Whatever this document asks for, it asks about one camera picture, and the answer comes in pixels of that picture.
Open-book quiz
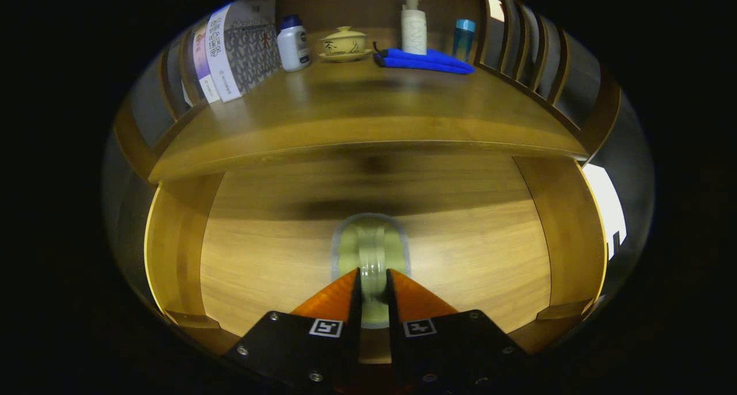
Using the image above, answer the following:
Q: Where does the white patterned book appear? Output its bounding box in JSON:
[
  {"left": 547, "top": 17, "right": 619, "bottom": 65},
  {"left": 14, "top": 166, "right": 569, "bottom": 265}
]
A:
[{"left": 206, "top": 0, "right": 283, "bottom": 102}]

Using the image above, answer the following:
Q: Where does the wooden countertop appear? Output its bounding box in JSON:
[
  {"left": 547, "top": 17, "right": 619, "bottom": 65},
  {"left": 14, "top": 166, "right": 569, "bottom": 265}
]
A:
[{"left": 149, "top": 55, "right": 588, "bottom": 183}]

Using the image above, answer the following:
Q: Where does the white pump bottle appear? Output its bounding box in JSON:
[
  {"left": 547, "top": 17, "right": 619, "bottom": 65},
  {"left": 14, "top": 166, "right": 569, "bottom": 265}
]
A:
[{"left": 401, "top": 0, "right": 428, "bottom": 56}]

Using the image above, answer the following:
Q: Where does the white bottle with blue cap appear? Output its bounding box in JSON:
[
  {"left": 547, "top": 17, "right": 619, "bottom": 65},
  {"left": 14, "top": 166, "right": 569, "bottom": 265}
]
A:
[{"left": 277, "top": 14, "right": 312, "bottom": 73}]

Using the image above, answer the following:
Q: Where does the blue tumbler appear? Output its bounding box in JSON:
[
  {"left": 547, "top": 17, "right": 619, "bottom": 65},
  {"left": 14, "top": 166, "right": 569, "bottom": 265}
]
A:
[{"left": 452, "top": 19, "right": 476, "bottom": 62}]

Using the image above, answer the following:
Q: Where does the blue folded cloth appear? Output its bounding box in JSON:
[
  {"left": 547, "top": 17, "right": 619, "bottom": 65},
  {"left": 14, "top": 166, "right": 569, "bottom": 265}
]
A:
[{"left": 373, "top": 41, "right": 476, "bottom": 75}]

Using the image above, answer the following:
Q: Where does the beige lidded ceramic teacup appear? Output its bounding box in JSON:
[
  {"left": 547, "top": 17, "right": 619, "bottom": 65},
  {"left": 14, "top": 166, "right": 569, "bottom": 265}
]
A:
[{"left": 318, "top": 26, "right": 373, "bottom": 63}]

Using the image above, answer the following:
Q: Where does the purple book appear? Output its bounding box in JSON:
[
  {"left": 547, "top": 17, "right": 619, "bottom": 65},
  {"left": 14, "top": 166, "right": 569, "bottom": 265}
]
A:
[{"left": 192, "top": 22, "right": 221, "bottom": 104}]

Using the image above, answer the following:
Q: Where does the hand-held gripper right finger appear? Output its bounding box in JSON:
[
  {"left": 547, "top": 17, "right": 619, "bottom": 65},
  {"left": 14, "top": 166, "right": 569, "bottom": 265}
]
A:
[{"left": 385, "top": 268, "right": 533, "bottom": 393}]

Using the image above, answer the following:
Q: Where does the wooden drawer with black knob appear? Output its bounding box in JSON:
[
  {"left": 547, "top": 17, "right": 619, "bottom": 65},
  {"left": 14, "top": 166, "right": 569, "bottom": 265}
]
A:
[{"left": 144, "top": 150, "right": 608, "bottom": 364}]

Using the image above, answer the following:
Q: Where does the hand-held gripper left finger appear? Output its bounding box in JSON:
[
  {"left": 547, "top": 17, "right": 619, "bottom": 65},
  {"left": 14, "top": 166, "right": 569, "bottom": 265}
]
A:
[{"left": 222, "top": 267, "right": 362, "bottom": 393}]

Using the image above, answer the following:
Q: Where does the white plastic storage unit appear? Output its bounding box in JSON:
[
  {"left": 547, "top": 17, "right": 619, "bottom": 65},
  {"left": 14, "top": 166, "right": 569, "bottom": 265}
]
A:
[{"left": 582, "top": 164, "right": 627, "bottom": 260}]

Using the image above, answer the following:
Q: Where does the pale green clear-wrapped item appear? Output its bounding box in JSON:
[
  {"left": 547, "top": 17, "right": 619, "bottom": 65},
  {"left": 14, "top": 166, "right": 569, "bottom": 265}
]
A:
[{"left": 331, "top": 212, "right": 411, "bottom": 329}]

